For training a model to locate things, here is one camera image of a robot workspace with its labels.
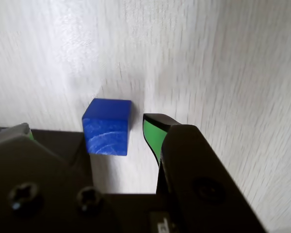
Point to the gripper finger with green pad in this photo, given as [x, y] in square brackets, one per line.
[38, 182]
[203, 170]

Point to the blue wooden cube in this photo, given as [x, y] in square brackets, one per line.
[106, 136]

